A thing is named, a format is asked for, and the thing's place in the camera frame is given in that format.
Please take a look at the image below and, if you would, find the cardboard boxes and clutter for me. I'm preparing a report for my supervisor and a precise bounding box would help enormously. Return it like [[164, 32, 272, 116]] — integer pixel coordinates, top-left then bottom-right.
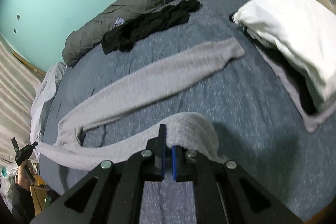
[[0, 163, 53, 222]]

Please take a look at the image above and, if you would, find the grey quilted sweatshirt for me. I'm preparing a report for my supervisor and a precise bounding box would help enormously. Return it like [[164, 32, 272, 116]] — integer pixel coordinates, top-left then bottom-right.
[[37, 38, 245, 170]]

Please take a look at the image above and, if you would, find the black garment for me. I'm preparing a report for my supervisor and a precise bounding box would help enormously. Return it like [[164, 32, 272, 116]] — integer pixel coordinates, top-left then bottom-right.
[[101, 0, 201, 55]]

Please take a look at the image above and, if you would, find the blue patterned bed sheet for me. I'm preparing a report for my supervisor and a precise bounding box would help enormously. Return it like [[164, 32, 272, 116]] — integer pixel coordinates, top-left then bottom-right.
[[42, 0, 335, 221]]

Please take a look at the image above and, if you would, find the white folded garment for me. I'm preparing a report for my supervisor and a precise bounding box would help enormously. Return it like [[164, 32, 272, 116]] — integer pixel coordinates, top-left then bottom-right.
[[232, 0, 335, 109]]

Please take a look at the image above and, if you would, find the beige striped curtain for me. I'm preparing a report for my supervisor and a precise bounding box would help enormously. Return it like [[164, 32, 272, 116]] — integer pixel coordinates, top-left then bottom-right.
[[1, 38, 41, 167]]

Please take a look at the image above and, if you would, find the person left hand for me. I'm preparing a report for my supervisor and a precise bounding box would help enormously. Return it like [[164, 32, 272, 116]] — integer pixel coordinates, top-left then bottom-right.
[[17, 160, 34, 191]]

